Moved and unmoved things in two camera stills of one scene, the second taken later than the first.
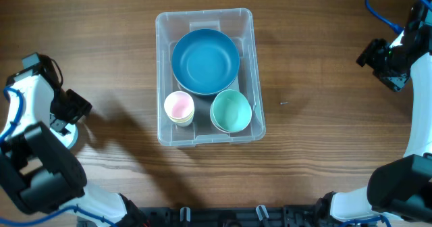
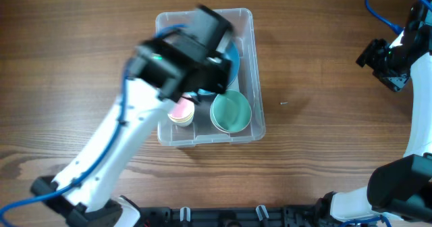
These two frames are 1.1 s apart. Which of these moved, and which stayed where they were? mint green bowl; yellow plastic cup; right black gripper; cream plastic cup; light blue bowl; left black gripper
Moved: light blue bowl; left black gripper
Stayed: right black gripper; yellow plastic cup; cream plastic cup; mint green bowl
